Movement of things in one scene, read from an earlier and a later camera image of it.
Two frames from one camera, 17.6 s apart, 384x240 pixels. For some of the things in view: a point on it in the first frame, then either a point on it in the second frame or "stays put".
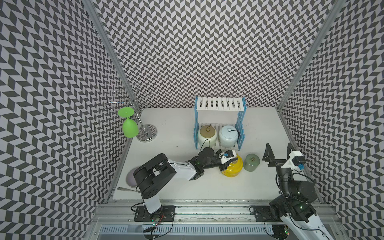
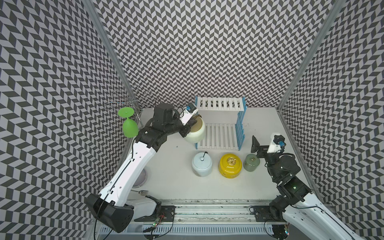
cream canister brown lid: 207,136 to 197,126
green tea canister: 251,162 stays put
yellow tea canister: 234,168 stays put
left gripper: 224,166 to 186,127
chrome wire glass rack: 137,99 stays put
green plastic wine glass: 130,128 stays put
